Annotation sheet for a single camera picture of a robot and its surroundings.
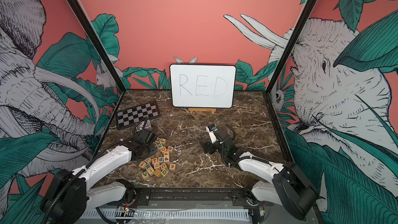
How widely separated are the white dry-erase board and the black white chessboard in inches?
5.9

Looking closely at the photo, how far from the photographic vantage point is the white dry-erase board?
0.96 m

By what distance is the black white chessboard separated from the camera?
100cm
